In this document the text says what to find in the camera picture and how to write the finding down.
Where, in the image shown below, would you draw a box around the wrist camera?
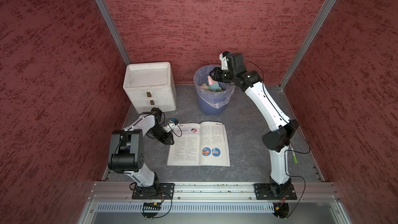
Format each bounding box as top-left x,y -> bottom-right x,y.
164,118 -> 179,132
219,51 -> 230,70

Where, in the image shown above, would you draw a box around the discarded sticky notes in bin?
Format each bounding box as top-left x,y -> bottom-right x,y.
200,83 -> 223,92

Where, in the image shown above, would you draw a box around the clear plastic bin liner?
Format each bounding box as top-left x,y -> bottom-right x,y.
193,64 -> 235,109

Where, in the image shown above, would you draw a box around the blue trash bin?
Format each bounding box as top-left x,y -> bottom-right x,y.
193,64 -> 236,116

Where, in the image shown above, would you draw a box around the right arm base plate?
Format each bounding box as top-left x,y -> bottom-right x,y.
254,182 -> 297,200

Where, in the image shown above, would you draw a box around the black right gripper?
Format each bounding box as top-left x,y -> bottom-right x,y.
210,66 -> 237,82

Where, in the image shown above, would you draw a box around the aluminium front rail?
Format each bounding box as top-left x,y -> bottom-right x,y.
88,181 -> 342,203

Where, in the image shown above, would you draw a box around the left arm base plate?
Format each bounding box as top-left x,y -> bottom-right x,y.
130,183 -> 175,200

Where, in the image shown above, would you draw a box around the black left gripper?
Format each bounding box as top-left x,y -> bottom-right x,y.
148,124 -> 174,145

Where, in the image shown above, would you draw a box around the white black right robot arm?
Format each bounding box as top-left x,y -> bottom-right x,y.
209,51 -> 299,199

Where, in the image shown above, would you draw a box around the white three-drawer cabinet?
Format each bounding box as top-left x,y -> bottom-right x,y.
123,62 -> 177,113

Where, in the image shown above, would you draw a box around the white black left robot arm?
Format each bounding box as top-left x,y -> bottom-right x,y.
107,107 -> 179,192

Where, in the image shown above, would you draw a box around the children's book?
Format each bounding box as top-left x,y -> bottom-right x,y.
167,121 -> 230,167

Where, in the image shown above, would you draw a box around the pink sticky note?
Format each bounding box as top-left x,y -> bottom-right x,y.
207,76 -> 218,87

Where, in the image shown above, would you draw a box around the green white pen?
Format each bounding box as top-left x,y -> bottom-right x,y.
290,147 -> 298,164

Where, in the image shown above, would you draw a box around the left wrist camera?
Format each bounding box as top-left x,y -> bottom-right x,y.
164,118 -> 179,132

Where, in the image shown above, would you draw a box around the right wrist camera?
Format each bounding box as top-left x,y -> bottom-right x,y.
219,51 -> 230,70

